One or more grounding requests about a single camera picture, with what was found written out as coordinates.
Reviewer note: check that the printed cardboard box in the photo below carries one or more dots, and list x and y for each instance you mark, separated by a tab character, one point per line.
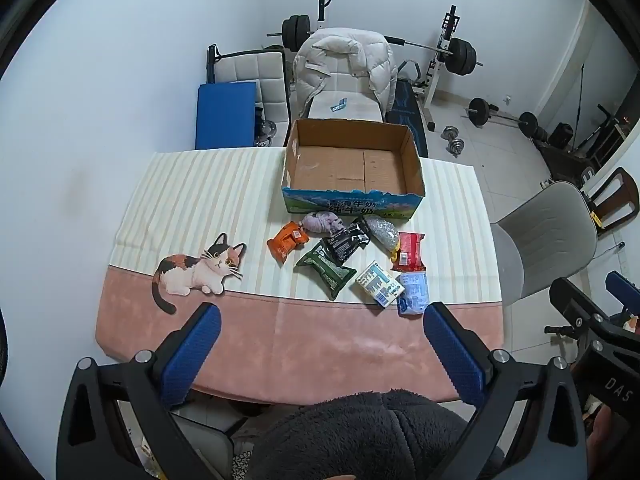
350	170

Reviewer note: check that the purple-white snack packet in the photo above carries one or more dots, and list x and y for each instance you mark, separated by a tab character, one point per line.
322	222

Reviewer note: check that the green snack packet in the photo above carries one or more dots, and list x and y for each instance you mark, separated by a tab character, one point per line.
325	267

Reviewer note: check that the white padded chair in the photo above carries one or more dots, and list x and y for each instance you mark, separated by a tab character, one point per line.
240	70
350	102

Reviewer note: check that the chrome dumbbell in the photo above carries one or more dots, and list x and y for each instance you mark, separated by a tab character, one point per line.
456	148
449	133

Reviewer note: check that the grey shell chair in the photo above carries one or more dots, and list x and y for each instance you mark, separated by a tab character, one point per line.
545	230

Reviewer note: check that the striped cat print tablecloth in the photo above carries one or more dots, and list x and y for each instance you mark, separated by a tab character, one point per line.
200	200

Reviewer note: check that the black snack packet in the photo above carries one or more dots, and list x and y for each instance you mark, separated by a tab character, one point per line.
345	242

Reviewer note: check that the person's dark fleece clothing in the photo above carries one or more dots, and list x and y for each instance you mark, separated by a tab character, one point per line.
360	435

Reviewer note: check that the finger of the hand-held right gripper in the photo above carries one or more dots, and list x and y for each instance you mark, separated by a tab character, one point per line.
622	287
575	305

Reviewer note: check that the red snack packet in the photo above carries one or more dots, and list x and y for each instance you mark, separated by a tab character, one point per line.
409	252

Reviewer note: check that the wooden chair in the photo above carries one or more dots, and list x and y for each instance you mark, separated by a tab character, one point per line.
617	185

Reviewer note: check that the orange snack packet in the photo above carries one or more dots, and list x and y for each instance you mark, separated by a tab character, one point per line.
286	242

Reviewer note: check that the black blue weight bench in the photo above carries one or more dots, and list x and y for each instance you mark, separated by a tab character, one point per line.
405	105

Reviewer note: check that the silver-grey snack packet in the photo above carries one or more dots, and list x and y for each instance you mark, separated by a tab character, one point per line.
382	230

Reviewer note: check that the small blue packet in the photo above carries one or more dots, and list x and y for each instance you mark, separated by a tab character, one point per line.
338	105

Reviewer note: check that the short black barbell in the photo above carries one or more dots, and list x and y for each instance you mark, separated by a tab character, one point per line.
477	110

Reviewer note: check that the white puffer jacket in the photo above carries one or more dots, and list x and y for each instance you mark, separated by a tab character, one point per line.
350	50

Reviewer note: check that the black barbell with long bar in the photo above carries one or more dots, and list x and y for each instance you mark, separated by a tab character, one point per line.
460	55

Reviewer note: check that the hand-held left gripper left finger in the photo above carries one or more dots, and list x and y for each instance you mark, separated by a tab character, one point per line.
195	355

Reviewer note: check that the black speaker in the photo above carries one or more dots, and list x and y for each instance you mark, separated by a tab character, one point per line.
560	135

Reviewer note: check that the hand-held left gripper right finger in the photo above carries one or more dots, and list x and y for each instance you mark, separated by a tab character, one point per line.
452	355

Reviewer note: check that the white barbell rack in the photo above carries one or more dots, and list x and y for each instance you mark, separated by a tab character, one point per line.
320	12

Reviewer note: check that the white blue tissue packet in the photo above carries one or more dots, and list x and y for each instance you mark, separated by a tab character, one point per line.
380	282

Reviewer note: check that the blue folded mat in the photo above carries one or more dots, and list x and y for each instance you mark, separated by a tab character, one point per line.
225	115

